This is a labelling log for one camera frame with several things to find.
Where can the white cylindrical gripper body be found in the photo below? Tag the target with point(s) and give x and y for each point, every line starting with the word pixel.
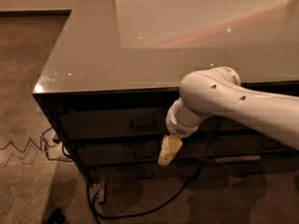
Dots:
pixel 177 127

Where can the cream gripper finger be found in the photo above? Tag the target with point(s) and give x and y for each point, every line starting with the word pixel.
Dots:
pixel 170 147

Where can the drawer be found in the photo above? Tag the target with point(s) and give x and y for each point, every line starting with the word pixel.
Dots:
pixel 144 171
pixel 239 144
pixel 137 152
pixel 228 125
pixel 79 125

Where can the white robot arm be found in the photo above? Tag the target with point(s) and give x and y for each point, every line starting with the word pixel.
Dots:
pixel 218 92

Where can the dark cabinet with glossy top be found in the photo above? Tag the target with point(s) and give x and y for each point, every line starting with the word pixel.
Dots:
pixel 127 54

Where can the grey power strip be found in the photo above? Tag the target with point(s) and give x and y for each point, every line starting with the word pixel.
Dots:
pixel 99 193

